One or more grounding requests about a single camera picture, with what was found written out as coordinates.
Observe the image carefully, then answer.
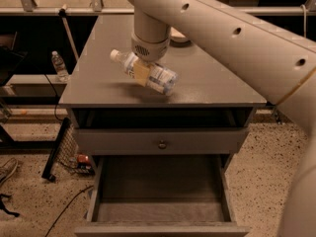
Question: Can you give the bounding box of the black floor cable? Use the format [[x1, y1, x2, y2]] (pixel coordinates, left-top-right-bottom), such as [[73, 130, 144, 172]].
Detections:
[[43, 185, 95, 237]]

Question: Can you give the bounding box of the black wire mesh rack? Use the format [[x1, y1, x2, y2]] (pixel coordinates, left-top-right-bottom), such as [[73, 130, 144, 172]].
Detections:
[[41, 118, 94, 182]]

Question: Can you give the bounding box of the closed grey top drawer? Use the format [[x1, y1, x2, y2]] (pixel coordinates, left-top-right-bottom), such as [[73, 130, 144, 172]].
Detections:
[[73, 128, 248, 156]]

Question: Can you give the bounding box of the grey drawer cabinet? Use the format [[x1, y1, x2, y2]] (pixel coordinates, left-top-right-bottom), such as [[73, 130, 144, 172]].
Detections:
[[58, 13, 267, 237]]

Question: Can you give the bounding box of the white hanging cable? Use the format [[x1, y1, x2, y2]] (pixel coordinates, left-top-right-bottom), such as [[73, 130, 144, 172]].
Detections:
[[299, 3, 309, 40]]

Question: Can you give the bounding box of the wooden stick with black tape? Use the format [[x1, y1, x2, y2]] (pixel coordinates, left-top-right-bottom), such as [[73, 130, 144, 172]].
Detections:
[[58, 4, 79, 61]]

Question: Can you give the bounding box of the clear water bottle on ledge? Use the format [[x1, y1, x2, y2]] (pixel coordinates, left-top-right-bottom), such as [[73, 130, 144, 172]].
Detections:
[[51, 51, 69, 82]]

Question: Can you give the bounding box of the metal railing frame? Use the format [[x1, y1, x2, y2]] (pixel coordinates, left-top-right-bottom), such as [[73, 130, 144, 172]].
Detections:
[[0, 0, 316, 18]]

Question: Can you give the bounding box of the open grey middle drawer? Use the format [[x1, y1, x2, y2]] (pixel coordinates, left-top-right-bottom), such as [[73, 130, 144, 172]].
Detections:
[[75, 155, 249, 237]]

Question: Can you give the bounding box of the white paper bowl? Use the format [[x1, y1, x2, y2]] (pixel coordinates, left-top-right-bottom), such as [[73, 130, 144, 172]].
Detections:
[[170, 28, 190, 43]]

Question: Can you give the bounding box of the black strap on floor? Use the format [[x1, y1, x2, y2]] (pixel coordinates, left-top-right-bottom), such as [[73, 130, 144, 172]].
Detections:
[[0, 193, 21, 219]]

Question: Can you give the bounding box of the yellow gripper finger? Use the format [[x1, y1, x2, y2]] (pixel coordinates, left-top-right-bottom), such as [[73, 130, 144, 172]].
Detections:
[[133, 60, 150, 87]]

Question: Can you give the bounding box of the round metal drawer knob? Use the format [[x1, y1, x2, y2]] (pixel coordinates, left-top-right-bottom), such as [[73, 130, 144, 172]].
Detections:
[[158, 140, 167, 149]]

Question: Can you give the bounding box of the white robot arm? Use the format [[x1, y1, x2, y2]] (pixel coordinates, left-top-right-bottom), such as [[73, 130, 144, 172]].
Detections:
[[128, 0, 316, 237]]

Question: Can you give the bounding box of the orange can on floor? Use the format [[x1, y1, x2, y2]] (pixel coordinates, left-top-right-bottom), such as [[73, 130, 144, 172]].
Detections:
[[77, 154, 91, 169]]

